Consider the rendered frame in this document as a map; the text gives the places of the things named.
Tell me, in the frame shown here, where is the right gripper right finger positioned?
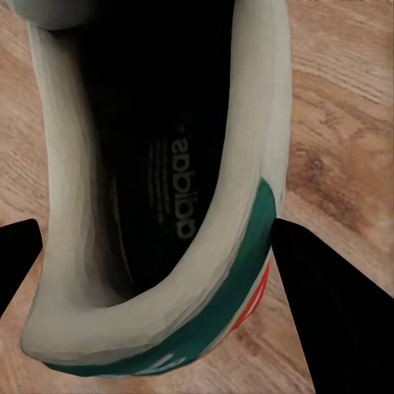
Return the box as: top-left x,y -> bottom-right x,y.
272,218 -> 394,394

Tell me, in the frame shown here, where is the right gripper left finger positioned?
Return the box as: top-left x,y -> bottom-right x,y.
0,218 -> 43,318

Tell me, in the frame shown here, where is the gym shoe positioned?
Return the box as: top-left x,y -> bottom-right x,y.
6,0 -> 291,379

